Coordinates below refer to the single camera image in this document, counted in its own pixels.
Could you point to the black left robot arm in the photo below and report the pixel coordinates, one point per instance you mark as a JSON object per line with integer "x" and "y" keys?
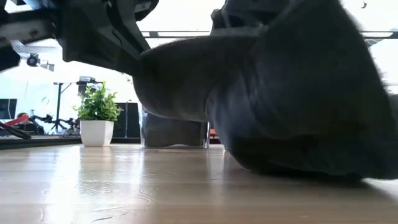
{"x": 28, "y": 29}

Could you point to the green plant in white pot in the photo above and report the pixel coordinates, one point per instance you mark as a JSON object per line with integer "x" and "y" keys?
{"x": 97, "y": 124}

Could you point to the black tripod stand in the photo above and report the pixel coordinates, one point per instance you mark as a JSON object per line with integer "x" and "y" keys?
{"x": 58, "y": 105}

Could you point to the black ceiling camera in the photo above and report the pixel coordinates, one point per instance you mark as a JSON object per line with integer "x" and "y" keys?
{"x": 33, "y": 60}

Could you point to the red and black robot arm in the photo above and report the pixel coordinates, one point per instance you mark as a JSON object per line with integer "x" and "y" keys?
{"x": 15, "y": 123}

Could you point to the dark computer monitor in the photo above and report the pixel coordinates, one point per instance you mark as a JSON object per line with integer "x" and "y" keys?
{"x": 7, "y": 109}

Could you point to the black camera on stand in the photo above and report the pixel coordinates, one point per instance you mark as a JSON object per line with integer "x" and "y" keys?
{"x": 85, "y": 81}

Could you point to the black aluminium table frame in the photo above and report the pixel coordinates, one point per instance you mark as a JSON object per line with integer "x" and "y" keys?
{"x": 46, "y": 141}

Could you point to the dark grey wool cap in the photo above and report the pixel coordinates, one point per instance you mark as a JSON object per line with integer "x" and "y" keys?
{"x": 295, "y": 109}

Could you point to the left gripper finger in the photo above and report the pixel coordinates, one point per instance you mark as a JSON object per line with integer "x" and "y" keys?
{"x": 102, "y": 51}
{"x": 127, "y": 28}

